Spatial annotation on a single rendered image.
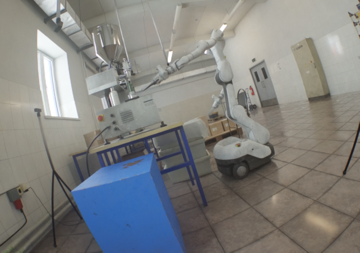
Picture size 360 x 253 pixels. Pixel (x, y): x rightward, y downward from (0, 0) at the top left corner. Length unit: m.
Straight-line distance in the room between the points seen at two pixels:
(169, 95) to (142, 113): 10.60
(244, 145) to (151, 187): 1.14
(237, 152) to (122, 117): 1.08
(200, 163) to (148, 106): 1.12
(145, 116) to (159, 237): 0.86
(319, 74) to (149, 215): 5.78
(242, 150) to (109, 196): 1.28
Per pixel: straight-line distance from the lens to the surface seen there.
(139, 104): 1.35
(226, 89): 1.92
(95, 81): 1.50
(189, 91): 12.13
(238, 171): 1.76
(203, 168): 2.20
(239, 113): 1.86
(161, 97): 11.86
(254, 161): 1.80
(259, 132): 1.97
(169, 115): 11.75
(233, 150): 1.70
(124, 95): 1.73
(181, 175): 2.22
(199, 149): 2.13
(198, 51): 1.59
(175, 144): 2.12
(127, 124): 1.36
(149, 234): 0.92
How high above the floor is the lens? 0.78
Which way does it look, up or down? level
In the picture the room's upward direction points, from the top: 18 degrees counter-clockwise
